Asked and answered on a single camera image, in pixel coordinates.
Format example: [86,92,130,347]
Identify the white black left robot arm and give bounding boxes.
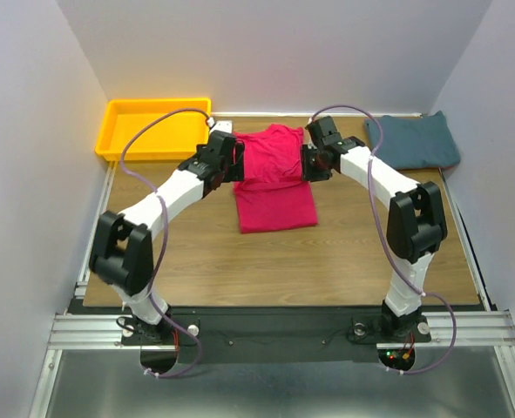
[89,127,244,343]

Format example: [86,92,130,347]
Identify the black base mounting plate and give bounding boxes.
[64,304,441,365]

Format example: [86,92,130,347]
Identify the folded teal t shirt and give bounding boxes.
[376,111,461,170]

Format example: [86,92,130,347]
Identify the pink t shirt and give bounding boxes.
[234,124,318,233]

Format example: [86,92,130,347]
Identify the yellow plastic tray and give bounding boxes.
[95,98,212,162]

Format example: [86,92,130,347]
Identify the aluminium frame rails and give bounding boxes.
[31,174,515,417]

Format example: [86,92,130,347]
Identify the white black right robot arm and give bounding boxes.
[302,116,448,340]

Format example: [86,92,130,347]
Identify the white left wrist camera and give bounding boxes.
[207,118,233,133]

